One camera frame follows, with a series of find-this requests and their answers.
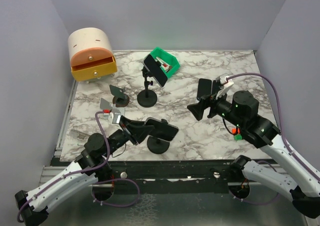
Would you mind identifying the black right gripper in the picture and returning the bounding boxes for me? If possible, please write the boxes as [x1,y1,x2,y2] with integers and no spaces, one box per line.
[187,86,245,129]

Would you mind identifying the green plastic bin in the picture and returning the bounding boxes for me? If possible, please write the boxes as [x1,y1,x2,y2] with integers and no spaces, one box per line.
[150,47,180,79]

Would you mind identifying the orange cap marker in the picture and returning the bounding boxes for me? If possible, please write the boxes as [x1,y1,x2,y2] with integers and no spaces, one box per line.
[232,128,240,135]

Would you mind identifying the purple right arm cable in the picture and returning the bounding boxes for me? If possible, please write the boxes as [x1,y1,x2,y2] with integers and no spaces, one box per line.
[226,72,320,181]

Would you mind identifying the brown round-base phone stand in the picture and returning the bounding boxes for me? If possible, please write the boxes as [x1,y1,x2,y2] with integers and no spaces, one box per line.
[109,85,130,107]

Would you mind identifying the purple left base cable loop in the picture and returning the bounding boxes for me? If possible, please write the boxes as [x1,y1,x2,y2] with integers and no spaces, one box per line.
[91,177,140,207]

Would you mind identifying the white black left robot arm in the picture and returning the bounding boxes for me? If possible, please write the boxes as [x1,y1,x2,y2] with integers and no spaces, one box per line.
[15,116,156,225]

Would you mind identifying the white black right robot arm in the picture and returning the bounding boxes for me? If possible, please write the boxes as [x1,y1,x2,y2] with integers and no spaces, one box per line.
[187,91,320,218]

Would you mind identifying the silver folding phone stand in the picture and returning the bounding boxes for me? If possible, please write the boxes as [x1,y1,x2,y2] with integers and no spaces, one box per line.
[99,98,125,115]

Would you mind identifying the black phone on tall stand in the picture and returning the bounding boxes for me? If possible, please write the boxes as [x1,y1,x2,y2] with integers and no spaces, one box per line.
[143,54,168,87]

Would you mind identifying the black tall phone stand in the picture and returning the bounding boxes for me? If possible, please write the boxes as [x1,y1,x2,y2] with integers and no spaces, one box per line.
[137,66,158,108]

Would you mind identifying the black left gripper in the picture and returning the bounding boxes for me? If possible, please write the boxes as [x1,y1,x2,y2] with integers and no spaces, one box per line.
[103,115,155,158]

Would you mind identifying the silver-edged phone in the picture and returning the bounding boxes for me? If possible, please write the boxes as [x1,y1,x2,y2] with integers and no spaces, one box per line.
[145,118,179,141]

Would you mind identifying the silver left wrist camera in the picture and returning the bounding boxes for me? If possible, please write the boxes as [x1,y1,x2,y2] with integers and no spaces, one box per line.
[103,108,125,125]

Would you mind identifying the black front rail bar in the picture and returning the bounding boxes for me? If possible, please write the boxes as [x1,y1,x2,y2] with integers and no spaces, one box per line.
[100,160,245,194]

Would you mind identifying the items inside green bin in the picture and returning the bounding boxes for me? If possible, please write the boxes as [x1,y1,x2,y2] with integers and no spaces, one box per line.
[155,57,173,73]

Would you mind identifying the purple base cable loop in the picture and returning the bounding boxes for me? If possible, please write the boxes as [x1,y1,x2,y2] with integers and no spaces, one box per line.
[232,188,281,206]
[91,177,140,207]

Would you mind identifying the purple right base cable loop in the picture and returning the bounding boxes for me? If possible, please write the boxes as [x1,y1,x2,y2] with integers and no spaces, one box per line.
[232,188,281,206]

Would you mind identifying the beige orange drawer box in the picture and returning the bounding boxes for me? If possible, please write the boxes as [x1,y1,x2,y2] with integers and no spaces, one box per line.
[67,27,118,82]

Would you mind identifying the pink-edged black phone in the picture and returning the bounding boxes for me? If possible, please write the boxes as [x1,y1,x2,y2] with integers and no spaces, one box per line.
[211,80,222,94]

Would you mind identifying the green cap marker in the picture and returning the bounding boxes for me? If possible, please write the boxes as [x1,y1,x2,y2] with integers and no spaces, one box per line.
[233,134,243,141]

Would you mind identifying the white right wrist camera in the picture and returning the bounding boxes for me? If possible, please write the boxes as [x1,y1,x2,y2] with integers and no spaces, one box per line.
[215,73,234,99]

